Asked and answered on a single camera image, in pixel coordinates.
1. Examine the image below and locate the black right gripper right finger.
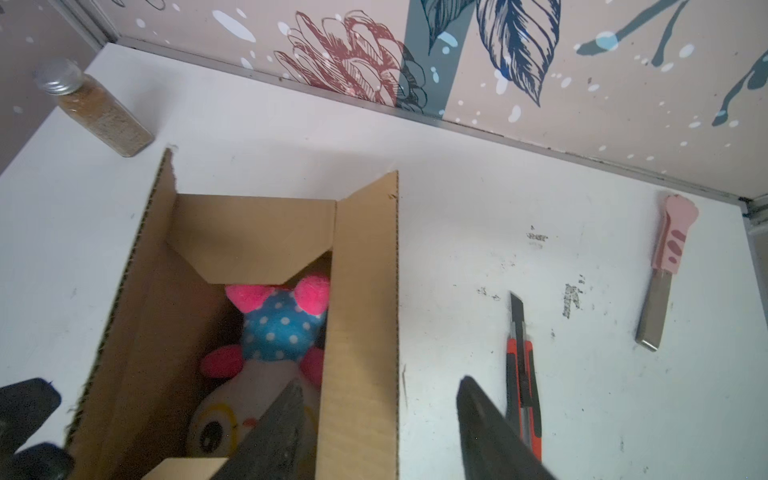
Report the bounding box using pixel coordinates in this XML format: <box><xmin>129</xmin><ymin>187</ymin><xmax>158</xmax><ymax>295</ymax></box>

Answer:
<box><xmin>456</xmin><ymin>376</ymin><xmax>555</xmax><ymax>480</ymax></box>

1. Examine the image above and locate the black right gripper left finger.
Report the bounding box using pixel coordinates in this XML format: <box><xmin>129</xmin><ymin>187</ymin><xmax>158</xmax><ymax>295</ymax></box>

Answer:
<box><xmin>211</xmin><ymin>380</ymin><xmax>305</xmax><ymax>480</ymax></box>

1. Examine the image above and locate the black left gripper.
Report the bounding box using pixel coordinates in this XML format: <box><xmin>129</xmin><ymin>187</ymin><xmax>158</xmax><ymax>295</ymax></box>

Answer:
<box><xmin>1</xmin><ymin>378</ymin><xmax>75</xmax><ymax>479</ymax></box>

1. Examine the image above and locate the red black utility knife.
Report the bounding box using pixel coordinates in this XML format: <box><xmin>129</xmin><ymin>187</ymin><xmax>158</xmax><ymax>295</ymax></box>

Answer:
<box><xmin>506</xmin><ymin>293</ymin><xmax>542</xmax><ymax>462</ymax></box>

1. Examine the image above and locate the brown cardboard express box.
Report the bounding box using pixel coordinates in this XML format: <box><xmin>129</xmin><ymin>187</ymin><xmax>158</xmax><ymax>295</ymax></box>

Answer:
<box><xmin>66</xmin><ymin>152</ymin><xmax>399</xmax><ymax>479</ymax></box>

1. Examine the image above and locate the colourful plush toy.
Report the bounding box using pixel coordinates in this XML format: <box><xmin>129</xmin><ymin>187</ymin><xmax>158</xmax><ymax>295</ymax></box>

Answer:
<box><xmin>186</xmin><ymin>274</ymin><xmax>330</xmax><ymax>458</ymax></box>

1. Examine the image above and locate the brown spice jar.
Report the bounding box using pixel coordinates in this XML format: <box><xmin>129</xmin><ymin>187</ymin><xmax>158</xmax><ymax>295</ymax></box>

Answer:
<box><xmin>34</xmin><ymin>58</ymin><xmax>155</xmax><ymax>158</ymax></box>

